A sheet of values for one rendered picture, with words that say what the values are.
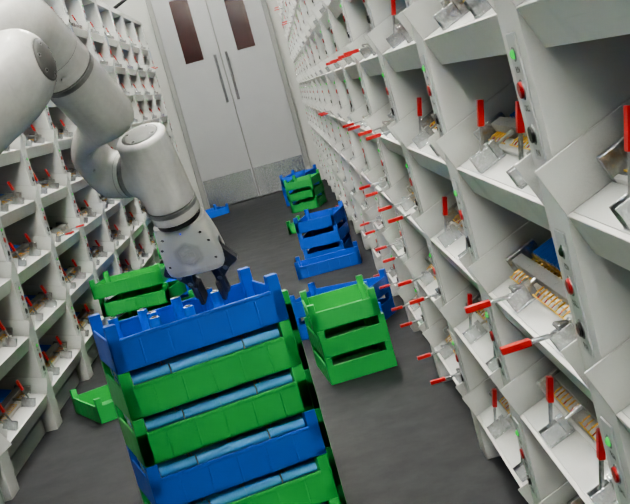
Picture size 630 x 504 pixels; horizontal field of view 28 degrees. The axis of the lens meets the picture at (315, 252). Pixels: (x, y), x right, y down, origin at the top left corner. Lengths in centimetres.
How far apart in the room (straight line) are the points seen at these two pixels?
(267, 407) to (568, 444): 60
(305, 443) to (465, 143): 61
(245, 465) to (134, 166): 53
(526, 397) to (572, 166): 81
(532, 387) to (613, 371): 73
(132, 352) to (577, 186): 106
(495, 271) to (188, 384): 55
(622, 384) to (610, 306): 7
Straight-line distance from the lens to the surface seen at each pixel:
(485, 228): 186
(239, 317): 208
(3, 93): 159
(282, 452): 213
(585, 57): 116
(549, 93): 115
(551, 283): 161
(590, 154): 116
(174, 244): 208
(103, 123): 190
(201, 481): 211
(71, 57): 183
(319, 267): 572
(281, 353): 211
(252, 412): 211
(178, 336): 206
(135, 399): 206
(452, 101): 185
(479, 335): 241
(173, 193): 202
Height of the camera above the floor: 85
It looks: 7 degrees down
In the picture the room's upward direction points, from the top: 15 degrees counter-clockwise
